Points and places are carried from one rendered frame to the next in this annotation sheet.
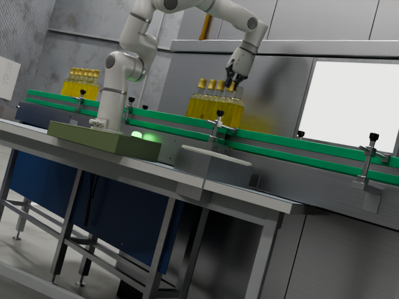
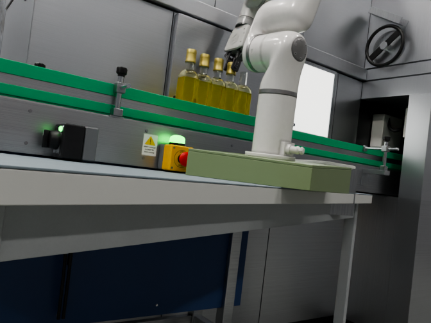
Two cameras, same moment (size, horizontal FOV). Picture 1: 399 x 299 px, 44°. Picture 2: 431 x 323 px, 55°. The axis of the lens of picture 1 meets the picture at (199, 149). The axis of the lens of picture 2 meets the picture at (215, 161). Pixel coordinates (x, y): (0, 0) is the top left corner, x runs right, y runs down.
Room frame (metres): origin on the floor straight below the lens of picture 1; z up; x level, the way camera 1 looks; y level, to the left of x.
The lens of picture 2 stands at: (1.93, 1.41, 0.77)
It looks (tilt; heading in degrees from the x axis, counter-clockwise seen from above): 1 degrees up; 278
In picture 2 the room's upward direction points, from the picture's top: 7 degrees clockwise
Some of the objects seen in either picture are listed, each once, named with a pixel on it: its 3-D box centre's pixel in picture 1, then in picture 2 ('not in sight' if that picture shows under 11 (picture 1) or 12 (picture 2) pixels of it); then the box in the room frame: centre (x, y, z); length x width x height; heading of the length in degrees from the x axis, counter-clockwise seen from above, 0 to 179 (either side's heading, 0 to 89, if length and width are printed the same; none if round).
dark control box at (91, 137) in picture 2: not in sight; (74, 143); (2.40, 0.48, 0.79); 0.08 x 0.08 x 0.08; 43
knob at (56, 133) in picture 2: not in sight; (50, 139); (2.44, 0.52, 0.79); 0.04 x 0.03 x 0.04; 133
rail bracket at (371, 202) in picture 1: (369, 172); (379, 161); (1.46, -0.50, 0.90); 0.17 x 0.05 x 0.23; 133
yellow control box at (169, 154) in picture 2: not in sight; (175, 159); (2.19, 0.28, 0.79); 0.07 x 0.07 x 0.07; 43
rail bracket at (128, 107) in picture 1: (124, 109); (122, 91); (2.33, 0.39, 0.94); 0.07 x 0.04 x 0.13; 133
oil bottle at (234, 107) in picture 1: (230, 123); (239, 114); (2.07, -0.10, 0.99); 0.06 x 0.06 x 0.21; 44
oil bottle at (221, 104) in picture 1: (221, 121); (226, 111); (2.11, -0.06, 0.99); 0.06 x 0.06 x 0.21; 44
